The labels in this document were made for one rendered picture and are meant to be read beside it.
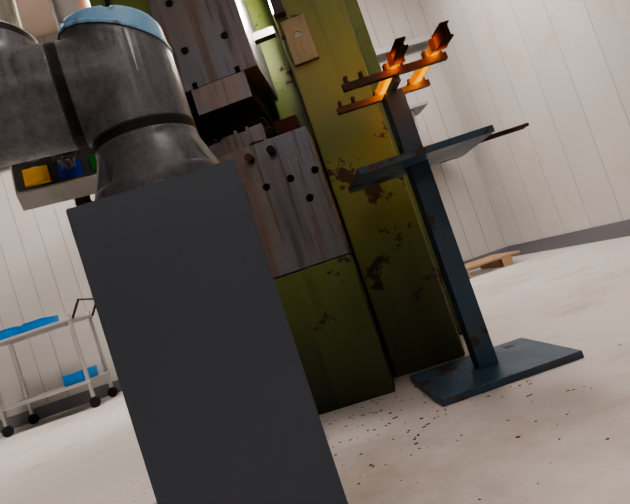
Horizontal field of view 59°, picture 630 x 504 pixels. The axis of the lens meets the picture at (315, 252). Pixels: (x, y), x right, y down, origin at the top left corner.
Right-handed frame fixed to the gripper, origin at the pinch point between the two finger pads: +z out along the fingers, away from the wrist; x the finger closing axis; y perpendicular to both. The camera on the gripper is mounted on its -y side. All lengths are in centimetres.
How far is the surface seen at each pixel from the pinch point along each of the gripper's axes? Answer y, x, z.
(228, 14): -28, 64, -25
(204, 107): -8.2, 47.8, -4.2
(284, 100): -32, 90, 21
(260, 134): 9, 62, -2
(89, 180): 6.3, 4.5, 2.9
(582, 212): -23, 364, 194
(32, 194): 6.3, -12.6, 3.1
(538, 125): -103, 368, 167
